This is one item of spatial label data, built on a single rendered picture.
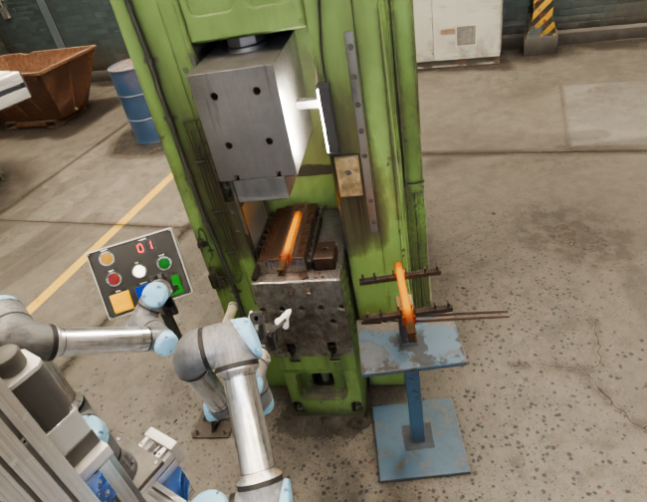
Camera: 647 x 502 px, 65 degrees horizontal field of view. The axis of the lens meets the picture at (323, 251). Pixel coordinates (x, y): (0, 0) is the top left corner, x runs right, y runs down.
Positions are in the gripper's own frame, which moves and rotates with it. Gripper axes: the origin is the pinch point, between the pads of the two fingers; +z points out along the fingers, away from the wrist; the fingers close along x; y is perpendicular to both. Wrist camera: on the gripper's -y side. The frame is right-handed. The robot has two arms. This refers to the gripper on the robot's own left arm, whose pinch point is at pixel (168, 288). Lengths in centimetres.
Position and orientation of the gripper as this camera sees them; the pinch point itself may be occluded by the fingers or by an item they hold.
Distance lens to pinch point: 204.3
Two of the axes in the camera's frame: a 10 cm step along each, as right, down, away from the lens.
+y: -3.0, -9.5, -1.0
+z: -1.8, -0.5, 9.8
